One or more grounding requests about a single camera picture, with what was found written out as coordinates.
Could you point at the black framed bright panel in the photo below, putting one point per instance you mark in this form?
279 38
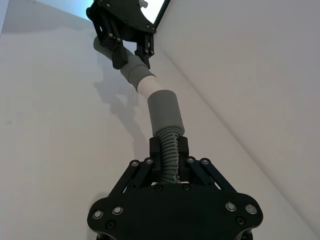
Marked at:
160 10

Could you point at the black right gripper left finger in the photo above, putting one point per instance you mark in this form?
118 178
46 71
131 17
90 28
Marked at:
155 152

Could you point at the grey plastic pipe fitting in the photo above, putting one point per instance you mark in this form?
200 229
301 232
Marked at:
135 71

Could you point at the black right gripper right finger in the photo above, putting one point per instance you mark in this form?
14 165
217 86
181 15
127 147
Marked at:
183 150

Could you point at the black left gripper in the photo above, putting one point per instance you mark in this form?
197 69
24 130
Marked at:
127 17

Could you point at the short white pipe piece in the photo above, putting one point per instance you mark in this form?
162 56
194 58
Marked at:
150 86

